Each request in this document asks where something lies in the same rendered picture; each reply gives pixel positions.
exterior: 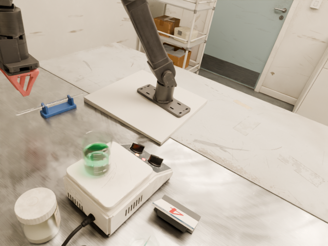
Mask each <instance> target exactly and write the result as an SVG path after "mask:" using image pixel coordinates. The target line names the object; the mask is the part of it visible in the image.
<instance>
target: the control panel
mask: <svg viewBox="0 0 328 246"><path fill-rule="evenodd" d="M121 146H122V147H124V148H125V149H126V150H128V151H129V152H131V153H132V154H134V155H135V156H136V157H138V158H139V159H141V160H142V161H143V162H145V163H146V164H148V165H149V166H151V167H152V169H153V171H155V172H156V173H159V172H162V171H166V170H169V169H171V168H170V167H169V166H167V165H165V164H164V163H162V164H161V167H155V166H153V165H151V164H150V163H149V162H148V159H149V157H150V155H151V154H149V153H148V152H146V151H145V150H143V153H142V154H139V155H138V156H137V155H136V153H135V152H133V151H131V150H130V147H131V144H121ZM142 158H144V159H145V160H143V159H142Z"/></svg>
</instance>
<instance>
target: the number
mask: <svg viewBox="0 0 328 246"><path fill-rule="evenodd" d="M155 204H157V205H159V206H160V207H162V208H163V209H165V210H166V211H168V212H169V213H171V214H173V215H174V216H176V217H177V218H179V219H180V220H182V221H184V222H185V223H187V224H188V225H190V226H191V227H194V225H195V224H196V221H195V220H193V219H192V218H190V217H188V216H187V215H185V214H184V213H182V212H180V211H179V210H177V209H176V208H174V207H173V206H171V205H169V204H168V203H166V202H165V201H163V200H159V201H157V202H155Z"/></svg>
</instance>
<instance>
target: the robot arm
mask: <svg viewBox="0 0 328 246"><path fill-rule="evenodd" d="M12 2H13V0H0V71H1V72H2V73H3V74H4V76H5V77H6V78H7V79H8V80H9V81H10V82H11V84H12V85H13V86H14V87H15V88H16V89H17V90H18V91H19V92H20V93H21V94H22V95H23V96H24V97H25V96H29V95H30V92H31V89H32V86H33V84H34V82H35V80H36V78H37V76H38V74H39V70H38V69H37V68H39V67H40V64H39V61H38V60H37V59H35V58H34V57H33V56H31V55H30V54H29V53H28V47H27V42H26V36H25V31H24V26H23V20H22V15H21V9H20V8H18V7H16V6H15V5H14V3H12ZM121 2H122V4H123V7H124V9H125V11H126V12H127V14H128V16H129V18H130V21H131V23H132V25H133V27H134V29H135V32H136V34H137V36H138V38H139V40H140V43H141V45H142V47H143V49H144V52H145V55H146V57H147V60H148V61H147V63H148V66H149V68H150V70H151V72H152V73H153V74H154V76H155V77H156V79H157V83H156V87H154V86H153V85H151V84H147V85H145V86H142V87H140V88H138V89H137V93H139V94H141V95H142V96H144V97H145V98H147V99H148V100H150V101H152V102H153V103H155V104H156V105H158V106H159V107H161V108H162V109H164V110H166V111H167V112H169V113H170V114H172V115H174V116H175V117H177V118H181V117H182V116H184V115H186V114H187V113H189V112H190V110H191V108H190V107H188V106H187V105H185V104H183V103H182V102H180V101H178V100H177V99H175V98H174V97H173V93H174V89H175V87H177V83H176V81H175V76H176V70H175V67H174V65H173V61H172V60H171V59H170V58H169V57H168V54H167V52H166V50H165V48H164V46H163V43H162V41H161V38H160V35H159V33H158V30H157V27H156V25H155V22H154V20H153V17H152V14H151V12H150V9H149V4H148V0H121ZM26 76H30V78H29V81H28V85H27V89H26V90H25V91H24V90H23V88H24V83H25V78H26ZM18 78H20V83H18V81H17V80H18Z"/></svg>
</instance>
